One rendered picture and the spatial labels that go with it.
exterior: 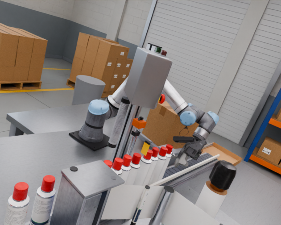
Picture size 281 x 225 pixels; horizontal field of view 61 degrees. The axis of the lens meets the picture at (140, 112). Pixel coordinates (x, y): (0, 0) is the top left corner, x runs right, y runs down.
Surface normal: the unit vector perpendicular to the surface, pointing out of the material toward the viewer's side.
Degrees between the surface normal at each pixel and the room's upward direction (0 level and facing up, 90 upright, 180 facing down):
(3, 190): 0
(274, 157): 90
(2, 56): 90
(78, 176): 0
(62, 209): 90
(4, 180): 0
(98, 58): 90
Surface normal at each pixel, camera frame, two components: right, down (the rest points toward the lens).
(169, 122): -0.74, -0.03
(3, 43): 0.83, 0.41
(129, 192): 0.31, 0.40
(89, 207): 0.70, 0.43
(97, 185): 0.31, -0.90
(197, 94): -0.50, 0.12
